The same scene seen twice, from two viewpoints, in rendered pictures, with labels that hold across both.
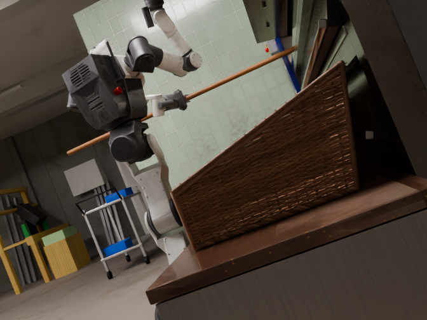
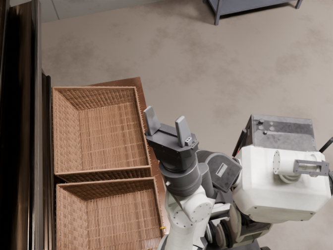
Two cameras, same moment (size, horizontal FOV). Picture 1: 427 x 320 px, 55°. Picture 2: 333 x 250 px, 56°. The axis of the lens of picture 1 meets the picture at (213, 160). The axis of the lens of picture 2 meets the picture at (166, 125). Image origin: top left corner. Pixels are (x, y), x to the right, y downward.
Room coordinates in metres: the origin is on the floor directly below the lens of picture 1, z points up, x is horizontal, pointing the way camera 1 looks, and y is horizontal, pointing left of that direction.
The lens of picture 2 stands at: (2.15, -0.17, 2.27)
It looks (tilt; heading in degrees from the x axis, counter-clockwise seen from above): 59 degrees down; 157
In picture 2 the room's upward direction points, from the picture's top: straight up
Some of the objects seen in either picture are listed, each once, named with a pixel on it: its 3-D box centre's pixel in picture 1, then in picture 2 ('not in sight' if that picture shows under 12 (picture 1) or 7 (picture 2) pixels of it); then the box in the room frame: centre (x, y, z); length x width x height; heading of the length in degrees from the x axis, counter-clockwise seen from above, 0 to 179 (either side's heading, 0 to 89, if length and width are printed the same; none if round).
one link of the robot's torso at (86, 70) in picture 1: (109, 91); (272, 173); (1.90, 0.33, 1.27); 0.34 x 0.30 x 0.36; 61
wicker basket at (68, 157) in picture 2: (271, 154); (102, 131); (1.18, -0.16, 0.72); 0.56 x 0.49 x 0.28; 169
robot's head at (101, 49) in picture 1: (103, 52); (293, 165); (1.96, 0.29, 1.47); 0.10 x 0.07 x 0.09; 61
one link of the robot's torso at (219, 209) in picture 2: not in sight; (219, 222); (1.82, 0.33, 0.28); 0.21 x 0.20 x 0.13; 170
